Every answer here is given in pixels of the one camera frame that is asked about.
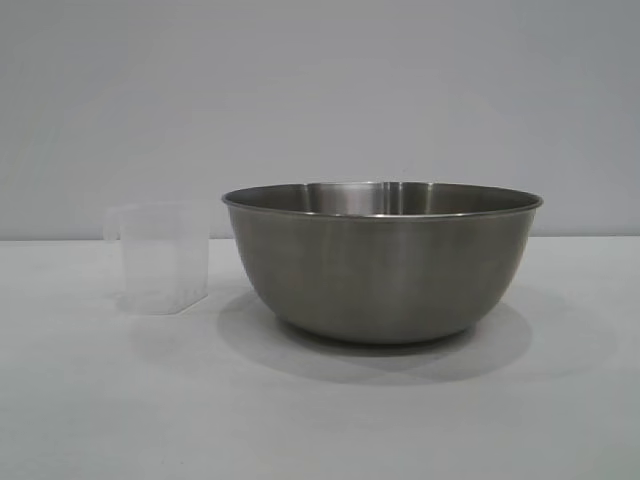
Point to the stainless steel mixing bowl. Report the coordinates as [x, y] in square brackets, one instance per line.
[380, 270]

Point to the translucent plastic measuring cup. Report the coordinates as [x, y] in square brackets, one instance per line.
[160, 260]

